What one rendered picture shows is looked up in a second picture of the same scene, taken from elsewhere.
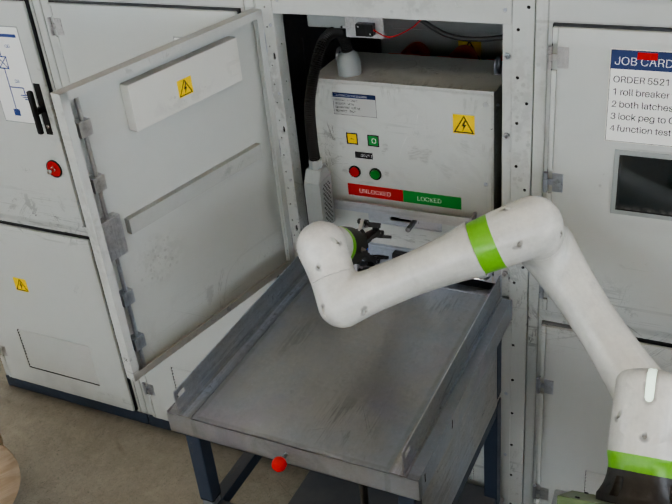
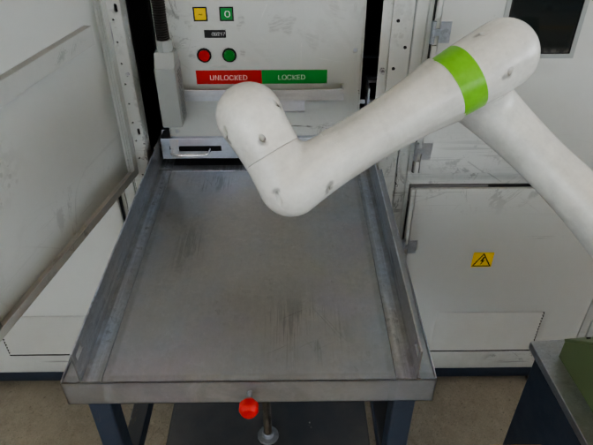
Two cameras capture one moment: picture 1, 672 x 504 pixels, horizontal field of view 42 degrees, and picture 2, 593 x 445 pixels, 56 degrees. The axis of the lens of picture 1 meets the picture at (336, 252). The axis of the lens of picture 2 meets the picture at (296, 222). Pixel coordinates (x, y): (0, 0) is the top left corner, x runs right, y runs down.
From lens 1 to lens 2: 1.12 m
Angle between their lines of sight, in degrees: 25
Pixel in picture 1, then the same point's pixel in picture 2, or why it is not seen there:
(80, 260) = not seen: outside the picture
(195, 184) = (26, 70)
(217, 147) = (42, 23)
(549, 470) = not seen: hidden behind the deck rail
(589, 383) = (450, 235)
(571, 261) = (515, 98)
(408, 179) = (268, 56)
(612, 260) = not seen: hidden behind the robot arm
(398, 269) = (366, 126)
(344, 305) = (307, 184)
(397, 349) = (307, 237)
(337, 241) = (276, 103)
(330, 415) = (282, 328)
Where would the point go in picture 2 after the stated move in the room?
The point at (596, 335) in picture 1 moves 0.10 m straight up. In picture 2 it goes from (561, 171) to (576, 123)
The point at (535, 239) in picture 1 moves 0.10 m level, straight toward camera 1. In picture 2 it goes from (526, 64) to (564, 86)
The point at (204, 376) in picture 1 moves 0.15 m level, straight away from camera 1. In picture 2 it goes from (98, 320) to (64, 278)
